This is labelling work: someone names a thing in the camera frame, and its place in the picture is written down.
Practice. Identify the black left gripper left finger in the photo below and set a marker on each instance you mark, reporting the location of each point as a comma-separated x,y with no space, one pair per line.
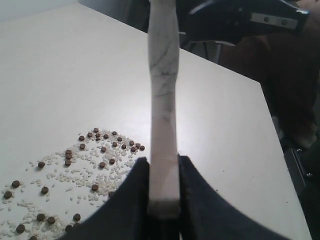
124,216

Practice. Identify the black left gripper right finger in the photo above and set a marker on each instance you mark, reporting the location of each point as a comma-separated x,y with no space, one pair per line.
205,215

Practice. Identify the wide white bristle paint brush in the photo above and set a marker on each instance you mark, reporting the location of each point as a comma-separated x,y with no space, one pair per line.
163,59

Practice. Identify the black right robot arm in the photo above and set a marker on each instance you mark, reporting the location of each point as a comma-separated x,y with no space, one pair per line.
229,21

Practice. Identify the scattered rice and brown pellets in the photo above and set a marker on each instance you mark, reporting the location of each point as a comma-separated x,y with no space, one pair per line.
44,198

